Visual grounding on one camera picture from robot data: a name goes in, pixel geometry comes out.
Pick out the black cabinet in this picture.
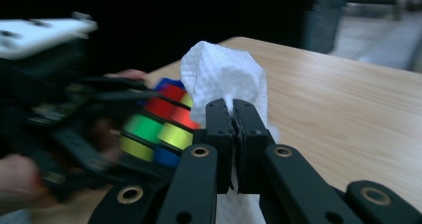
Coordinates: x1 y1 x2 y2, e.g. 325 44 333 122
303 0 346 54

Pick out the multicoloured puzzle cube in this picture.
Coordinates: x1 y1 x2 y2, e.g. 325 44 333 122
118 78 202 170

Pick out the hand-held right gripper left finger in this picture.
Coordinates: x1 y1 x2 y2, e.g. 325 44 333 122
193 98 235 195

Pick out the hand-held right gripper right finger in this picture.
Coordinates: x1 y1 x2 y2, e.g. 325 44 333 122
232 99 277 195

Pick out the white wet wipe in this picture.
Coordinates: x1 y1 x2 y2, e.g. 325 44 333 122
179 40 282 224

